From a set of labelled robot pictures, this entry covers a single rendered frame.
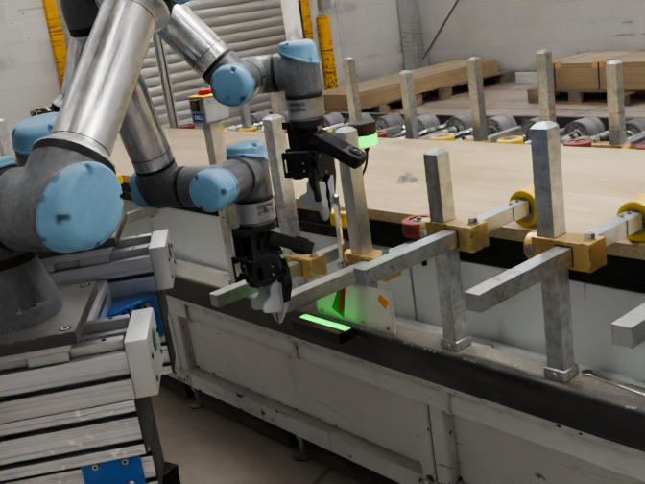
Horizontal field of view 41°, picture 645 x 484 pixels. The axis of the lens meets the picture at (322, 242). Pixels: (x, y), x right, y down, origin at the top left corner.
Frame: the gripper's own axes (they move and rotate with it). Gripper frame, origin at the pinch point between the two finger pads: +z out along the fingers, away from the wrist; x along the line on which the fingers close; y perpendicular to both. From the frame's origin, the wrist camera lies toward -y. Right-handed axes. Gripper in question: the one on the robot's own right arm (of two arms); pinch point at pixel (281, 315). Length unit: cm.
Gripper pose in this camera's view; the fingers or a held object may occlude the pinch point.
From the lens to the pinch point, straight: 172.8
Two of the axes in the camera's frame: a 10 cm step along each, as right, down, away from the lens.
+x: 6.5, 1.2, -7.5
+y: -7.5, 2.8, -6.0
